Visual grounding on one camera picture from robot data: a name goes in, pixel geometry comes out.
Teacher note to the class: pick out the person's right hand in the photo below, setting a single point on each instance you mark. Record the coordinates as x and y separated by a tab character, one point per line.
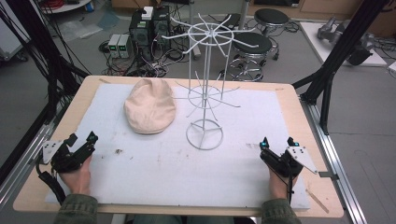
278	186

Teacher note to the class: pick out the white box on computer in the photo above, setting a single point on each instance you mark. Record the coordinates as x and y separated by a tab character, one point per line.
147	12

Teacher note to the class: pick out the aluminium rail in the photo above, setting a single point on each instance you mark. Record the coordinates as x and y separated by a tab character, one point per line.
337	161
28	155

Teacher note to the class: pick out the grey machine on platform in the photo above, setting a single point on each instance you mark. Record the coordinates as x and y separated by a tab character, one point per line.
358	43

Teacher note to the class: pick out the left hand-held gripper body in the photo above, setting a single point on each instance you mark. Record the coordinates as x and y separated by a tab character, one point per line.
63	160

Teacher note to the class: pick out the large black round stool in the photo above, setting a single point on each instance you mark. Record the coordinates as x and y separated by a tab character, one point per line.
252	43

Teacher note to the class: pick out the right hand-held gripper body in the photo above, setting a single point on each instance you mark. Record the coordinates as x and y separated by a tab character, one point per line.
285	163

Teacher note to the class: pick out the small black round stool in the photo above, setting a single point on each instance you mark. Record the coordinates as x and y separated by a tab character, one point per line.
271	16

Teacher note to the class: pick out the thin wooden stick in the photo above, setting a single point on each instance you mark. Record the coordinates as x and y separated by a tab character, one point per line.
317	201

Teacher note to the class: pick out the person's left hand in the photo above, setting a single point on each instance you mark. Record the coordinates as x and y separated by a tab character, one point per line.
77	180

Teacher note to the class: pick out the black computer tower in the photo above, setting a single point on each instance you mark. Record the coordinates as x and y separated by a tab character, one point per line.
162	26
140	35

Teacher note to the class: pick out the white foam mat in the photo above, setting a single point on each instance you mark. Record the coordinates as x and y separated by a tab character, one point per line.
174	177

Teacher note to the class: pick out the white floor platform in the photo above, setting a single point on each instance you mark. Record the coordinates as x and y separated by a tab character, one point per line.
314	40

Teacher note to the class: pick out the grey power supply unit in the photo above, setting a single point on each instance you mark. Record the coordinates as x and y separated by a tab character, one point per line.
113	46
125	46

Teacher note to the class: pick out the beige flat cap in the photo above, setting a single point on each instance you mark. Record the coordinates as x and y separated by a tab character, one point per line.
150	107

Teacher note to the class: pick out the white round table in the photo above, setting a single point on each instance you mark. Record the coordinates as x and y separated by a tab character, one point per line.
67	5

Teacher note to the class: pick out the grey metal bracket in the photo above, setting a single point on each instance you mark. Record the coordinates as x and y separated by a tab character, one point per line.
328	175

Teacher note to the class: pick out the black frame strut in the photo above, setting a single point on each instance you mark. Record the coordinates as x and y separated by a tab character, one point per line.
51	62
339	53

